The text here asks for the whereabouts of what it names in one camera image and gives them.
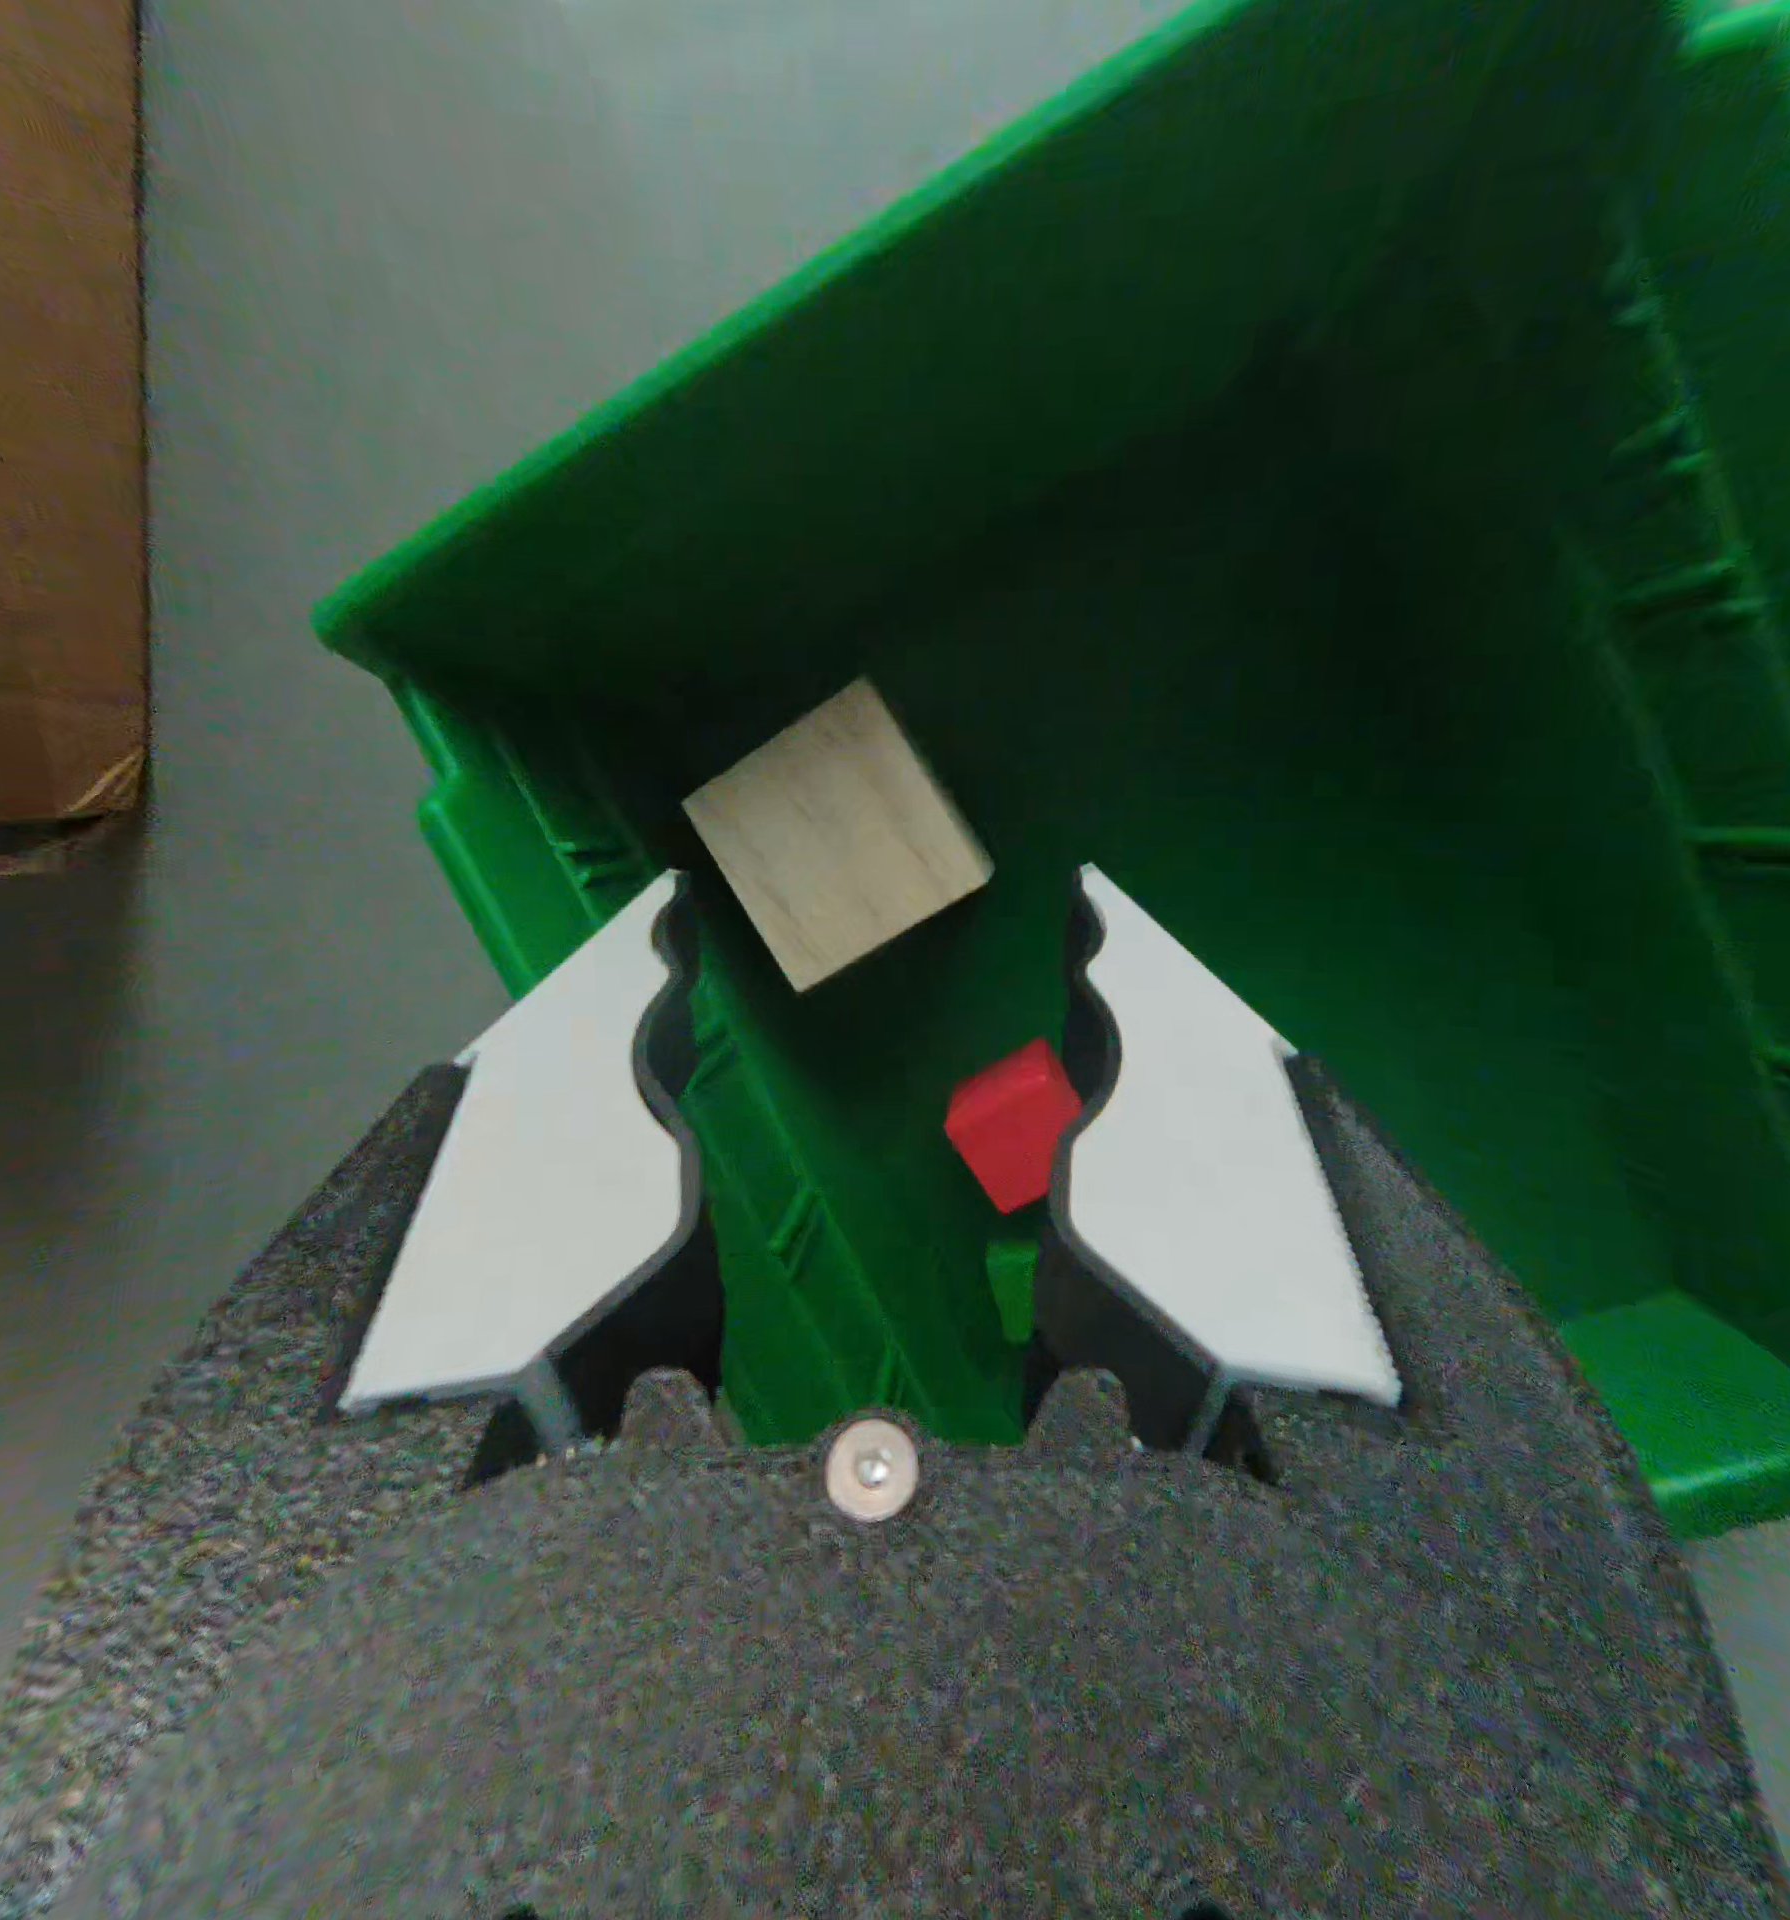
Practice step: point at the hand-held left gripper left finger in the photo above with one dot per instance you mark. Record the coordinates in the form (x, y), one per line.
(535, 1186)

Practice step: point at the large plain wooden cube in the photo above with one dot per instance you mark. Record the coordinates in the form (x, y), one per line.
(834, 840)

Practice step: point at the red wooden cube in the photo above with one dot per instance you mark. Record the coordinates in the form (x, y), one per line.
(1007, 1125)

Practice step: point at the green plastic bin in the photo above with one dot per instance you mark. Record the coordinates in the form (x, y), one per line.
(1285, 599)

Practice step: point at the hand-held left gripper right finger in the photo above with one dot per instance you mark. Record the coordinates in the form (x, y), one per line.
(1209, 1202)

